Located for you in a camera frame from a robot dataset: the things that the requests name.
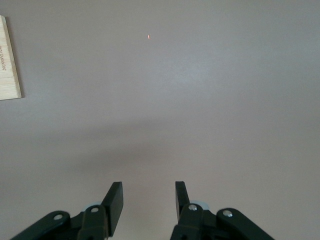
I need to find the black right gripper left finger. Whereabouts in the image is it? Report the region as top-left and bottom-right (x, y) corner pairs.
(11, 181), (125, 240)

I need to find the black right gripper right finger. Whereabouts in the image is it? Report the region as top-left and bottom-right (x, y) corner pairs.
(169, 181), (276, 240)

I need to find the bamboo cutting board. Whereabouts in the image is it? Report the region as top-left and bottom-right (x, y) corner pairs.
(0, 14), (23, 101)

